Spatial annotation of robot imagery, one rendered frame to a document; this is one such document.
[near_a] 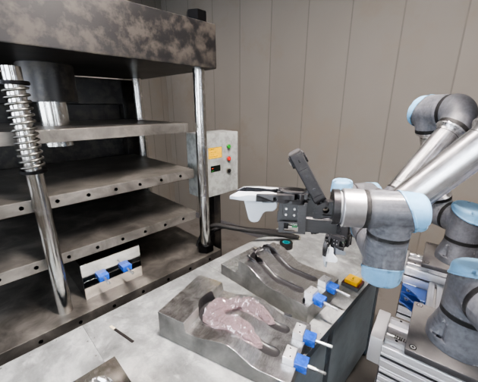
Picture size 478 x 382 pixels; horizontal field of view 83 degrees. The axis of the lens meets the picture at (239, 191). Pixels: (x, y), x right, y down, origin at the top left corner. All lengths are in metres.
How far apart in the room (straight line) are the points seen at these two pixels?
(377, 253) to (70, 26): 1.14
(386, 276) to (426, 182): 0.22
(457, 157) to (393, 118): 2.06
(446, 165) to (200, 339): 0.87
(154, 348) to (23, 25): 1.13
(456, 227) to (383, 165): 1.57
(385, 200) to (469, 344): 0.47
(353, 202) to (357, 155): 2.30
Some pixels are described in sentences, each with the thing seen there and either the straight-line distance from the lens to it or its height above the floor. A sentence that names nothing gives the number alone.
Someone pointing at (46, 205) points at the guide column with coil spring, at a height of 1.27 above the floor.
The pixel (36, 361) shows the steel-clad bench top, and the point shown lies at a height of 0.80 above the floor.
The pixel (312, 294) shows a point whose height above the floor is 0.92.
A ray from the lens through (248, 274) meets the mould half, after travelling 1.31.
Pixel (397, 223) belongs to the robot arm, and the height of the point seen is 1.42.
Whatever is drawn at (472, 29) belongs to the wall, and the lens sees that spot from 2.78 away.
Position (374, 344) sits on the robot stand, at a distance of 0.98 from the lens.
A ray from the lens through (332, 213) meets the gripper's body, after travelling 0.55.
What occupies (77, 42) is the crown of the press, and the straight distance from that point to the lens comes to 1.20.
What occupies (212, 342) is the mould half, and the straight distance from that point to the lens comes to 1.03.
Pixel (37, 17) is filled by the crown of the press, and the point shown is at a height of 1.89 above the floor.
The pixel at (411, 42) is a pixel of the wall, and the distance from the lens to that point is 2.79.
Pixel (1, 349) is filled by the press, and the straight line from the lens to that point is 1.42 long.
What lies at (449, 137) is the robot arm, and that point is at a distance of 1.12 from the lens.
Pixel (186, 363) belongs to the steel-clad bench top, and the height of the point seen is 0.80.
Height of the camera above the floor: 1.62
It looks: 17 degrees down
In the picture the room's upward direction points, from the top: straight up
